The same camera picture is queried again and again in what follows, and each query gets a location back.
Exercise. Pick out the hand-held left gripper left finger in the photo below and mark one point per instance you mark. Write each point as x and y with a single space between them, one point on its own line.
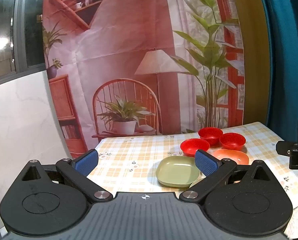
85 163

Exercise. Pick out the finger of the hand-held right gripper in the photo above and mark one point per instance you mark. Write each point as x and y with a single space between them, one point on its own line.
283 148

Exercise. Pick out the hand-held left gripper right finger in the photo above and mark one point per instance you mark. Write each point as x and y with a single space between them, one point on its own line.
206 163

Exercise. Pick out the red bowl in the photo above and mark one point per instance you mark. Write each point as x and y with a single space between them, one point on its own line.
194 147
210 134
232 140

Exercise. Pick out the orange plate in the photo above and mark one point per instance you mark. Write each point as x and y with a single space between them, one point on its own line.
232 156

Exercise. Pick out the green plate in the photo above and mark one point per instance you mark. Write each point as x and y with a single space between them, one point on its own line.
175 171

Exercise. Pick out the yellow checked tablecloth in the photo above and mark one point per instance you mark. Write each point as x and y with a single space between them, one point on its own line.
128 152

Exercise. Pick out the blue curtain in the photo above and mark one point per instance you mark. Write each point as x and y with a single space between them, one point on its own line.
289 55

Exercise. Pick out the printed backdrop cloth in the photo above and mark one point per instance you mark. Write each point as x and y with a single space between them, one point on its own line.
128 30

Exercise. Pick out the window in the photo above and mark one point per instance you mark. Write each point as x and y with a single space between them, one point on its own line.
3 30

